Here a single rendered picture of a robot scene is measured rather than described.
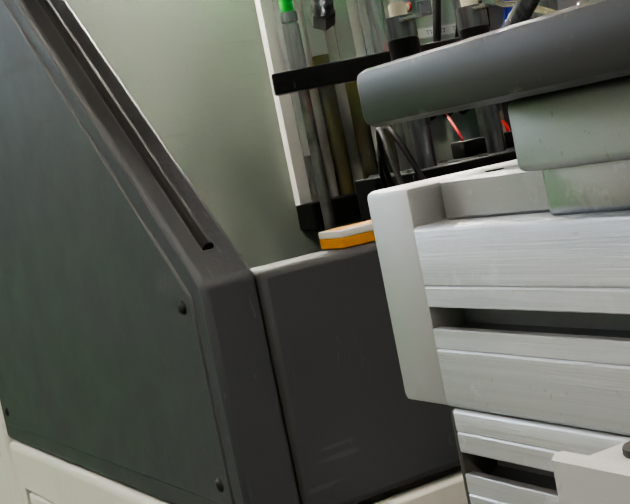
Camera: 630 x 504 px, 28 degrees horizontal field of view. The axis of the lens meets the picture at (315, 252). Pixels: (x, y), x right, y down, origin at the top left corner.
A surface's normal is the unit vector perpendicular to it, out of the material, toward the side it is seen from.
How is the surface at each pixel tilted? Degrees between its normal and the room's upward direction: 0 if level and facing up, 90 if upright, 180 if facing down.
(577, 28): 90
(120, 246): 90
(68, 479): 90
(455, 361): 90
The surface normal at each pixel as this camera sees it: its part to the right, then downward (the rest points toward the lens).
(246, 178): 0.47, -0.02
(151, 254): -0.86, 0.21
